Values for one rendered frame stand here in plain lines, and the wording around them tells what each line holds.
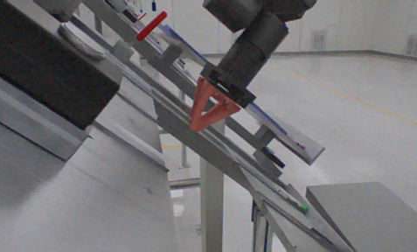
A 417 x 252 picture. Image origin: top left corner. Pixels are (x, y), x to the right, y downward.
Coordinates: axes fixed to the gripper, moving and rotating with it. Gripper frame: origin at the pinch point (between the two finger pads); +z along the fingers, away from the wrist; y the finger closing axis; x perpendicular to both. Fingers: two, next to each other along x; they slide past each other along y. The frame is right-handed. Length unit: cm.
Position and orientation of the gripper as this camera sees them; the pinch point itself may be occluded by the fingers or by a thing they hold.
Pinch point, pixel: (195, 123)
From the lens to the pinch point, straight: 46.8
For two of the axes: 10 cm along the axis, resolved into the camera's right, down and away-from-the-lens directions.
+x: 7.6, 5.2, 3.9
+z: -6.1, 7.8, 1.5
